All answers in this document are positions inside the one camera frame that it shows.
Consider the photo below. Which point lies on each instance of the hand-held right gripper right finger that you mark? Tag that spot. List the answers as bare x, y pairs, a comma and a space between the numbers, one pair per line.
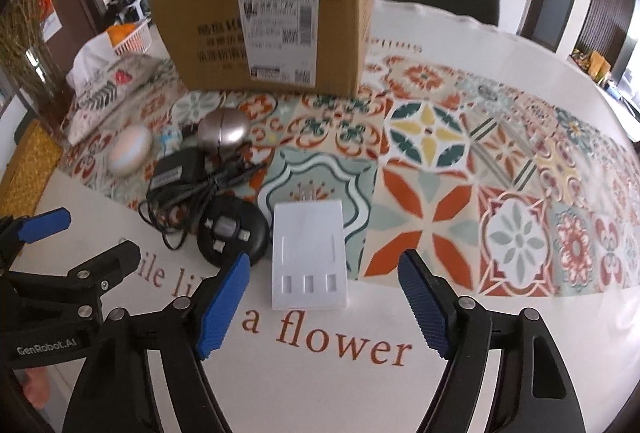
425, 308

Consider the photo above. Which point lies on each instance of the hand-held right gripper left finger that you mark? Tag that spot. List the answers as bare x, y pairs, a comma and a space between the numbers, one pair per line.
222, 308

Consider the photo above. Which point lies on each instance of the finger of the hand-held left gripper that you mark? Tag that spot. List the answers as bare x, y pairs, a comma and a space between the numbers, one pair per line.
100, 263
45, 223

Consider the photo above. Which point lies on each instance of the black round charging dock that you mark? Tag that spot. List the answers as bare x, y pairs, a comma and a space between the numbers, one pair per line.
230, 230

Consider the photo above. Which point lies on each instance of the white rectangular plastic device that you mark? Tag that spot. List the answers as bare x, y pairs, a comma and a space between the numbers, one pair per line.
307, 253

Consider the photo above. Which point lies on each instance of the white egg-shaped device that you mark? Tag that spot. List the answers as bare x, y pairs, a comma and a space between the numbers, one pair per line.
130, 150

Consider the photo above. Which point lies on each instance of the small pale blue bottle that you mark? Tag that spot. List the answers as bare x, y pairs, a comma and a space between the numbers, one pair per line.
170, 137

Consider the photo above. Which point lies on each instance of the silver egg-shaped gadget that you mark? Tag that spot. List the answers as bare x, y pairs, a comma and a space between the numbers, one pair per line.
222, 129

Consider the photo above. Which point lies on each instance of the brown cardboard box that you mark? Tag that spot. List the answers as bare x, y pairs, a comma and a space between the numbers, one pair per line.
210, 48

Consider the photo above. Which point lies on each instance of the woven yellow placemat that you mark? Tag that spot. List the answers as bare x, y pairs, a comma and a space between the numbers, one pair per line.
30, 163

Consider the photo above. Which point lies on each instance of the leaf print fabric tissue pouch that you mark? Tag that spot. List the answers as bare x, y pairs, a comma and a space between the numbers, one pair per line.
125, 78

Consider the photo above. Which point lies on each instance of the tile print tablecloth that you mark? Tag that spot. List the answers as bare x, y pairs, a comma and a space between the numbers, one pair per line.
425, 138

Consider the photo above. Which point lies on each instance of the dried flower bouquet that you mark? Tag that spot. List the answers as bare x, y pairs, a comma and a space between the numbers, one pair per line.
25, 53

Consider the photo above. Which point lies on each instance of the white plastic fruit basket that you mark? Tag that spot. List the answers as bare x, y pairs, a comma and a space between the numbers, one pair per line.
136, 40

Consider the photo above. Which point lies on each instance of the yellow paper bag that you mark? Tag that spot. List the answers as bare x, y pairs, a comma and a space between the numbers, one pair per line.
597, 63

